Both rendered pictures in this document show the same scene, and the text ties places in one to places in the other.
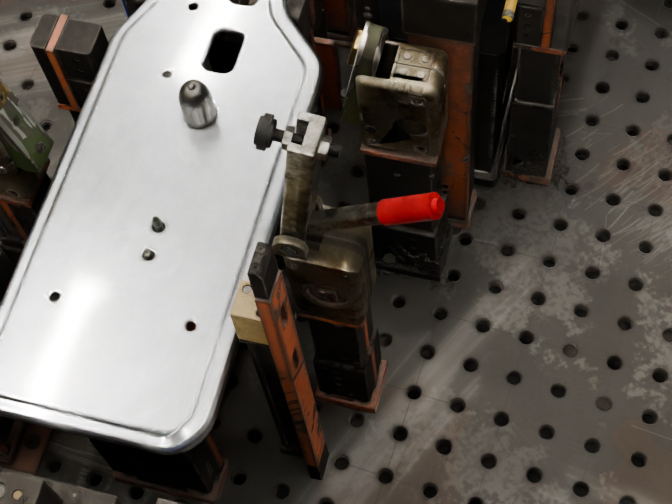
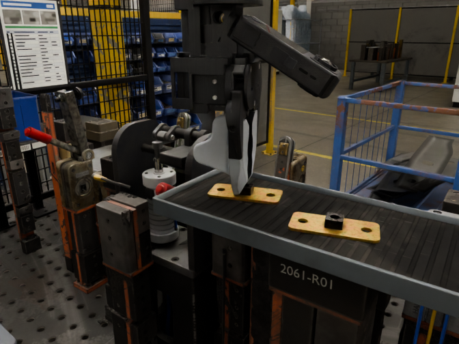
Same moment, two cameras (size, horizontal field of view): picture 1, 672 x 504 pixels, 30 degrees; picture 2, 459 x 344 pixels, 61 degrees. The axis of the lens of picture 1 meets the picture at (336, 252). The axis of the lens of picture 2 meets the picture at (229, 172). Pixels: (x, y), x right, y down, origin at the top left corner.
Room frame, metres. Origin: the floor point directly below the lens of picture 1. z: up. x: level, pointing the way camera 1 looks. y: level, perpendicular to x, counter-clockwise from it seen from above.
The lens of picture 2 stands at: (1.05, -0.79, 1.34)
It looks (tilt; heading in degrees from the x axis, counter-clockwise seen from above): 20 degrees down; 101
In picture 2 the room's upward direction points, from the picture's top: straight up
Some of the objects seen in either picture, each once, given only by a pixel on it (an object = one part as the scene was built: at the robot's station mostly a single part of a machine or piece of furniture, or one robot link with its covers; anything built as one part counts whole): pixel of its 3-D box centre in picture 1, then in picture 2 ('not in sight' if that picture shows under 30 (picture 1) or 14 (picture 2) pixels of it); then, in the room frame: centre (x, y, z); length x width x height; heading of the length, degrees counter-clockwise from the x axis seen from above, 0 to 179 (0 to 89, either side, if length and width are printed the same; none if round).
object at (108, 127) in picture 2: not in sight; (106, 171); (0.38, 0.39, 0.88); 0.08 x 0.08 x 0.36; 67
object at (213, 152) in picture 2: not in sight; (219, 156); (0.96, -0.39, 1.21); 0.06 x 0.03 x 0.09; 175
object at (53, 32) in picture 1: (98, 114); not in sight; (0.82, 0.24, 0.84); 0.11 x 0.08 x 0.29; 67
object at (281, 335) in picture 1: (295, 382); (59, 189); (0.42, 0.05, 0.95); 0.03 x 0.01 x 0.50; 157
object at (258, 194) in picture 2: not in sight; (245, 190); (0.99, -0.37, 1.17); 0.08 x 0.04 x 0.01; 175
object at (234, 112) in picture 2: not in sight; (237, 116); (0.98, -0.40, 1.26); 0.05 x 0.02 x 0.09; 85
